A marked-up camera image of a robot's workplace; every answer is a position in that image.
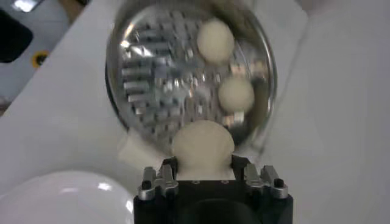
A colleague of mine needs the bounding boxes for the white steamed baozi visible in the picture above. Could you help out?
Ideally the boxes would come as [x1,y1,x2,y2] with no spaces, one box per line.
[196,18,236,65]
[217,75,255,114]
[171,119,237,181]

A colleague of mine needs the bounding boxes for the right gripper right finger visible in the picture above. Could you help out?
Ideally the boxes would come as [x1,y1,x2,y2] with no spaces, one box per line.
[231,154,289,200]

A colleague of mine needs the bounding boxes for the small yellow round cap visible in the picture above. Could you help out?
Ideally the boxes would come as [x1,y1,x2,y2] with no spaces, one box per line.
[31,50,50,69]

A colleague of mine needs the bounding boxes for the stainless steel steamer basket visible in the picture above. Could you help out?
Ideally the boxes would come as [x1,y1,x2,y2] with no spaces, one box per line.
[104,0,278,156]

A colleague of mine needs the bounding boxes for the black rounded object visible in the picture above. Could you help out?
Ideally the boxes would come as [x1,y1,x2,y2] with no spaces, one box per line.
[0,9,34,64]

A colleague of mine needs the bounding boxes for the white round plate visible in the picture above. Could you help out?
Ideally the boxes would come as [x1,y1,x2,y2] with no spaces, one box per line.
[0,170,135,224]

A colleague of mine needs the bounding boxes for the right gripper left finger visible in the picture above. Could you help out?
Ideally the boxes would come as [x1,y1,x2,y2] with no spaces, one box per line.
[136,156,179,201]

